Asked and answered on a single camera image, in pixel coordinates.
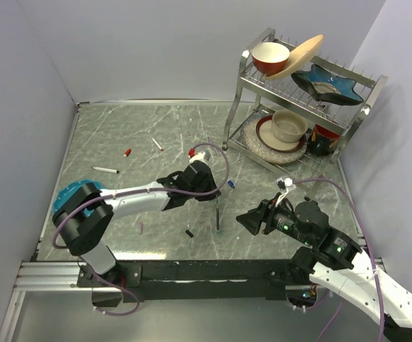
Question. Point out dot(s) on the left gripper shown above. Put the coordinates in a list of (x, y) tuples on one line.
[(211, 183)]

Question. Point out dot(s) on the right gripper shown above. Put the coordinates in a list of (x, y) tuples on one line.
[(251, 219)]

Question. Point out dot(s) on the green gel pen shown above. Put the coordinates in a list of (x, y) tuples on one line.
[(217, 211)]

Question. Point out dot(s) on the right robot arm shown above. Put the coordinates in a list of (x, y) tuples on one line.
[(332, 259)]

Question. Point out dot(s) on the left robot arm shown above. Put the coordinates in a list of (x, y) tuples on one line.
[(82, 234)]

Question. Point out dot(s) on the black pen cap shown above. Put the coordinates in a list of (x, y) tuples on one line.
[(189, 233)]

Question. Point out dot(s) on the silver glitter plate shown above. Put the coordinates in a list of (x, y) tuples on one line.
[(252, 143)]

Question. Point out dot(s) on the white red-tip marker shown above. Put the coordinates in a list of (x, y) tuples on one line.
[(157, 144)]

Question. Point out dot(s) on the red brown plate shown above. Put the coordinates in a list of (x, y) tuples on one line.
[(264, 133)]

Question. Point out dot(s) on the beige ceramic bowl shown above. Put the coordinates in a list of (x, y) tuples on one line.
[(287, 126)]

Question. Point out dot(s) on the black red patterned cup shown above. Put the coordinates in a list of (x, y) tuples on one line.
[(322, 141)]

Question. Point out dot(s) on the white black-tip marker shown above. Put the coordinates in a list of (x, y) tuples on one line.
[(105, 169)]

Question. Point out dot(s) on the steel dish rack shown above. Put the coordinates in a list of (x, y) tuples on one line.
[(281, 90)]

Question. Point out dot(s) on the red white bowl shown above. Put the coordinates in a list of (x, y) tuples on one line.
[(269, 58)]

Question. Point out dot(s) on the blue polka dot plate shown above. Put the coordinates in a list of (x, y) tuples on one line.
[(66, 193)]

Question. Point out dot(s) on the blue star-shaped dish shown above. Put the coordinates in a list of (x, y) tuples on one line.
[(323, 86)]

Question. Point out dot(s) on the beige wooden plate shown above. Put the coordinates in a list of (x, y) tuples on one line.
[(301, 55)]

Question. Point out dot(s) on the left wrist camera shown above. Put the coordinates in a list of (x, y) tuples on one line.
[(198, 156)]

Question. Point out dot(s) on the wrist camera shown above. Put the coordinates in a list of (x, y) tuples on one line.
[(285, 185), (198, 156)]

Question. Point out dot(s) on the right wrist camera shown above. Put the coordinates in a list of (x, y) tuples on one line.
[(285, 185)]

